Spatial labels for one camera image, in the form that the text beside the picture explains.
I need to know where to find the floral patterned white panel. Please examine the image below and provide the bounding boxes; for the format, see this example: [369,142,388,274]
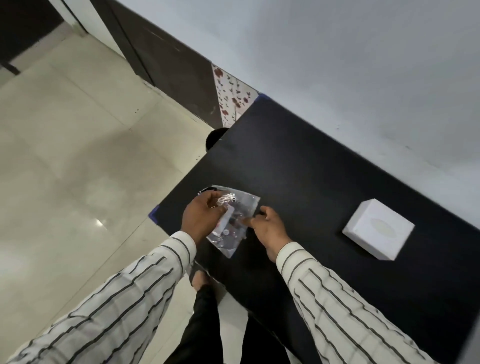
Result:
[211,63,259,128]

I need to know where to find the clear plastic zip bag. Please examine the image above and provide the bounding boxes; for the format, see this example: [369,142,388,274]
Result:
[197,184,262,259]

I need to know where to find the person's right hand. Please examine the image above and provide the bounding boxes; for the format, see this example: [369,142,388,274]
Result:
[244,205,293,263]

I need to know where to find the dark wooden door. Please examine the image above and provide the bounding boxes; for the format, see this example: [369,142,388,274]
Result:
[89,0,223,128]

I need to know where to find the white door frame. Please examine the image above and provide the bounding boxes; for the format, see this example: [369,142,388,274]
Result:
[48,0,126,59]

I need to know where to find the black trousers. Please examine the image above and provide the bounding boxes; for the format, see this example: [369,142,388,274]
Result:
[164,284,294,364]

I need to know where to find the person's right forearm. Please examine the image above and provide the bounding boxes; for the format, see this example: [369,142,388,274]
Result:
[275,241,439,364]

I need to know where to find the black round stool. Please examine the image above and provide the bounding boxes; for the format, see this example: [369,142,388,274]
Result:
[205,127,230,152]

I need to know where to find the person's left hand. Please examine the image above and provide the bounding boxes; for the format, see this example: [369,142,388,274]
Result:
[180,190,230,247]

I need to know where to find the person's left forearm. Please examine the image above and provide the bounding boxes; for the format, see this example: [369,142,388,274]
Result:
[7,231,197,364]

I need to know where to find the person's foot in sandal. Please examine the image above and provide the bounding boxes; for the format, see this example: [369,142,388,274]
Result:
[187,262,219,292]

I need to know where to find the white cardboard box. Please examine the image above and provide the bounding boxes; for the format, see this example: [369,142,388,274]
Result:
[342,199,416,262]

